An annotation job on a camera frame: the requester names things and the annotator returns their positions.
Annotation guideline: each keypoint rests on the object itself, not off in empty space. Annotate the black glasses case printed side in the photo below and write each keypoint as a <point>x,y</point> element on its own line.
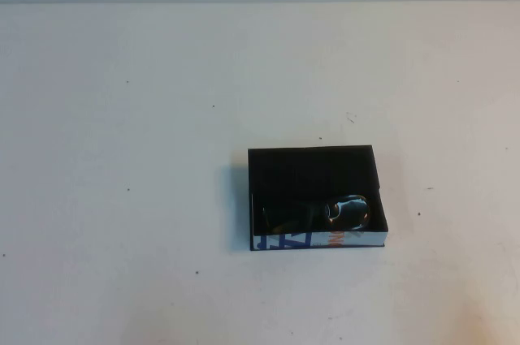
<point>308,170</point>

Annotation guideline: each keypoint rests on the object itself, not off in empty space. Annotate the black framed glasses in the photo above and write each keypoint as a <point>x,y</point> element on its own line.
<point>350,209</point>

